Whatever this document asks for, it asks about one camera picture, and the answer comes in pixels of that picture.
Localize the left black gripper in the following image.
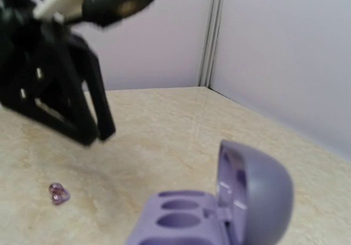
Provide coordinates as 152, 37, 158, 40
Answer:
1, 0, 116, 146

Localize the left aluminium frame post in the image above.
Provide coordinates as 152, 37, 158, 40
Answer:
197, 0, 224, 88

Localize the blue-grey earbud charging case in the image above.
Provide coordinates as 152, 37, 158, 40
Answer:
127, 140, 294, 244

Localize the purple earbud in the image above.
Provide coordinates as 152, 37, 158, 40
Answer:
48, 183, 70, 206

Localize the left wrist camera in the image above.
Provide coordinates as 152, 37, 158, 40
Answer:
33, 0, 153, 27

